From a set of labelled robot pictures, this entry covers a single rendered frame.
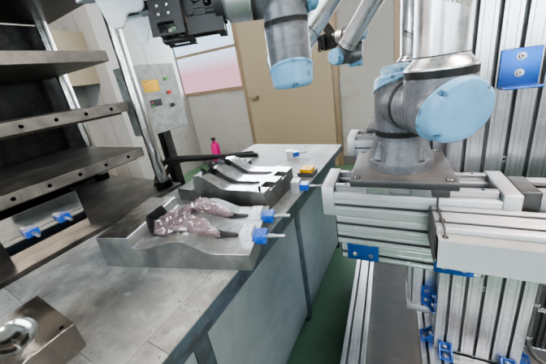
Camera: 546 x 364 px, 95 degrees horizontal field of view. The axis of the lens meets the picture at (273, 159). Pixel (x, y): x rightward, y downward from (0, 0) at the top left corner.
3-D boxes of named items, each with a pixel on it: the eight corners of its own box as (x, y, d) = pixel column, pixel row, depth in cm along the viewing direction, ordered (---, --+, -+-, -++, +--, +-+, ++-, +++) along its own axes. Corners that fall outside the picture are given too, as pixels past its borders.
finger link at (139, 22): (116, 47, 46) (156, 35, 43) (106, 12, 44) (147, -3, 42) (130, 50, 49) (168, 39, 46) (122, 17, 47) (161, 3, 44)
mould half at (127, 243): (271, 218, 94) (266, 192, 91) (253, 270, 70) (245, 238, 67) (157, 220, 106) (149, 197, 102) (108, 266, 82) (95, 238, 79)
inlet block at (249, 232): (287, 237, 77) (285, 223, 75) (284, 249, 73) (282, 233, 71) (247, 238, 80) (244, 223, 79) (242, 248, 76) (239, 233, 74)
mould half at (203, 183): (294, 184, 119) (290, 158, 115) (267, 213, 98) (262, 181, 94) (215, 177, 144) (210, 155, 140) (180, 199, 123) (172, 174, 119)
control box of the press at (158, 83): (224, 251, 206) (175, 62, 158) (198, 278, 181) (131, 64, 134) (205, 245, 217) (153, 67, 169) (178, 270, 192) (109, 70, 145)
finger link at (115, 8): (77, 28, 35) (148, 24, 38) (64, -19, 34) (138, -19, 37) (86, 35, 38) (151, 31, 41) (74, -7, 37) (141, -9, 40)
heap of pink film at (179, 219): (236, 210, 92) (231, 191, 89) (217, 242, 76) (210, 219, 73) (175, 212, 98) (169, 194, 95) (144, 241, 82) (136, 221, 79)
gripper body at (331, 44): (317, 52, 139) (335, 48, 130) (314, 36, 135) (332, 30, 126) (325, 49, 143) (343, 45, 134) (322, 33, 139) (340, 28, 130)
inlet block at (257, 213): (292, 218, 87) (289, 204, 85) (290, 227, 82) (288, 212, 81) (256, 218, 90) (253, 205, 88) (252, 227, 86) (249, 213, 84)
